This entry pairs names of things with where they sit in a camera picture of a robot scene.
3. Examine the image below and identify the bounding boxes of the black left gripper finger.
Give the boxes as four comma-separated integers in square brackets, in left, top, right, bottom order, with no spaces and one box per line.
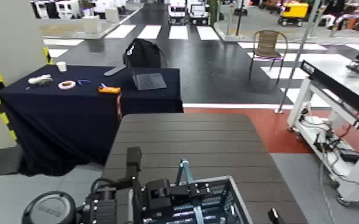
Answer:
[267,207,283,224]

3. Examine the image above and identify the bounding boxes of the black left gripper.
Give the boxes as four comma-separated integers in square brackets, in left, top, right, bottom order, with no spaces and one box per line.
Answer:
[142,178,212,207]

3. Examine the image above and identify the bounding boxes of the blue-grey plastic crate with handle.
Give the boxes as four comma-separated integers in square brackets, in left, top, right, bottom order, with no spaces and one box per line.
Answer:
[141,158,254,224]

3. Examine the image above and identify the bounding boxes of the black power adapter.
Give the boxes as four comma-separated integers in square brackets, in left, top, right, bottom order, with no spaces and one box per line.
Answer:
[338,149,359,164]

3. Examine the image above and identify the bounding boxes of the black open laptop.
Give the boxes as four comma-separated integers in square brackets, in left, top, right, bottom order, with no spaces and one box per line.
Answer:
[131,67,168,91]

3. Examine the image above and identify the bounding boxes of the orange hand tool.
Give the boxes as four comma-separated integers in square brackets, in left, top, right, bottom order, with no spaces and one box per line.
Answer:
[97,83,122,95]

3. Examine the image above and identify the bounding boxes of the table with navy cloth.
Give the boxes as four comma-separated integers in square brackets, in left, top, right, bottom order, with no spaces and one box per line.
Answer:
[0,64,184,178]

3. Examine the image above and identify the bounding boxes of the grey flat bar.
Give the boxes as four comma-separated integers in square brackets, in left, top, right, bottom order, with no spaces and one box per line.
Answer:
[103,64,127,77]

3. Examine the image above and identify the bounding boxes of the black backpack on chair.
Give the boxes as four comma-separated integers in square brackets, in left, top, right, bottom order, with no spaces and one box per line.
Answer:
[122,38,169,69]

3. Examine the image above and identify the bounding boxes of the pink white tape roll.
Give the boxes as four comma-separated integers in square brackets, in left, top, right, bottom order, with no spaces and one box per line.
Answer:
[57,80,77,91]

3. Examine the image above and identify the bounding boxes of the white table with black edge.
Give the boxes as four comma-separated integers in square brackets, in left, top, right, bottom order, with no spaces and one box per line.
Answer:
[287,54,359,205]

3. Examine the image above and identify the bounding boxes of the grey metal stand pole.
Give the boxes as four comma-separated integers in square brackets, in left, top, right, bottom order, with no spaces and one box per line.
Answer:
[274,0,322,114]

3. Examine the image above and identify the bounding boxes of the brown wicker metal chair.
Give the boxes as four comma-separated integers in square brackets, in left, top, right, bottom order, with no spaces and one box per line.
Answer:
[248,29,289,86]

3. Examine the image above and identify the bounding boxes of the white model truck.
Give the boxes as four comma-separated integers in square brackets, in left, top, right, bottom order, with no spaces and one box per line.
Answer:
[187,0,211,26]
[167,0,187,26]

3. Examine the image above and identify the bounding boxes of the dark street lamp pole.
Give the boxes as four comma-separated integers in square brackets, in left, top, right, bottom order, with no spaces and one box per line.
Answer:
[225,0,247,42]

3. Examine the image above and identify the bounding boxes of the white square block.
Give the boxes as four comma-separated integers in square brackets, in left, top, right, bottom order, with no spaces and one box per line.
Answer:
[83,15,103,34]

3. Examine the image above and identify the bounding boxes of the small yellow black corner guard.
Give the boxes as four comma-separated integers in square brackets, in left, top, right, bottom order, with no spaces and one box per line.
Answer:
[42,46,54,65]

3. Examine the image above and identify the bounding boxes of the yellow small vehicle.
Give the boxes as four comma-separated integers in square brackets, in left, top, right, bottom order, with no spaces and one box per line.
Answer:
[277,2,310,27]

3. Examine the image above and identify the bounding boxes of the white kiosk row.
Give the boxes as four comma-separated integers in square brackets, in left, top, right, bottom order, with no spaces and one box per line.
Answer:
[30,0,84,20]

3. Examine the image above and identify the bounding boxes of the black cable bundle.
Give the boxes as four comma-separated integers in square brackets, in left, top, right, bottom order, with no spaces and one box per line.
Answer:
[312,129,341,154]

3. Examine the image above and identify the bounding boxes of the orange hanging strap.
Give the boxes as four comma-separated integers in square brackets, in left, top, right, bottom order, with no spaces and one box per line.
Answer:
[116,93,123,123]

